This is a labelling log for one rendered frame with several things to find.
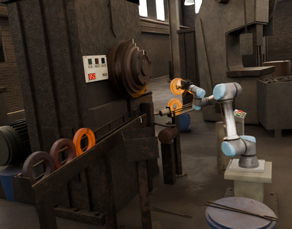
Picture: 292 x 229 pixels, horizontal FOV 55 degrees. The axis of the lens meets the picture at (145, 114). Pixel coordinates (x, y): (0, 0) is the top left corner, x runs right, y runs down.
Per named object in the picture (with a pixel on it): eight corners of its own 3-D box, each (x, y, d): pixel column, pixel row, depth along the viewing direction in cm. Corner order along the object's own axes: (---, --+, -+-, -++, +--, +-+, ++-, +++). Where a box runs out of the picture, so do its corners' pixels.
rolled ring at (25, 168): (50, 146, 150) (45, 145, 151) (22, 162, 134) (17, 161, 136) (57, 176, 155) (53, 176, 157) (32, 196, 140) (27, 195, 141)
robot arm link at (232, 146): (248, 154, 207) (236, 81, 208) (231, 158, 201) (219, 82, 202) (237, 153, 218) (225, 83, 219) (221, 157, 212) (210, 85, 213)
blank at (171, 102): (173, 117, 280) (175, 117, 277) (164, 106, 273) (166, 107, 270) (183, 106, 284) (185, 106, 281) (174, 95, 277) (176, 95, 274)
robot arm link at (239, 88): (247, 79, 213) (210, 95, 257) (235, 80, 208) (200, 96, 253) (250, 94, 211) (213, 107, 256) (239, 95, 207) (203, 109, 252)
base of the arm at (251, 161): (260, 163, 219) (260, 151, 217) (257, 169, 206) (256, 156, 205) (240, 161, 227) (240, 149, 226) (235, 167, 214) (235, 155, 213)
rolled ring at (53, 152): (73, 134, 166) (68, 133, 168) (50, 146, 150) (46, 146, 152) (79, 162, 171) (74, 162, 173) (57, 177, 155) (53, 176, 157)
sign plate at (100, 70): (85, 82, 197) (82, 56, 194) (106, 78, 220) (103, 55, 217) (88, 82, 196) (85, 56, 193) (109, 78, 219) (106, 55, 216)
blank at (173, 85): (168, 80, 263) (170, 80, 260) (181, 76, 270) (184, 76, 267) (171, 96, 267) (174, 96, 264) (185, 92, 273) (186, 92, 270)
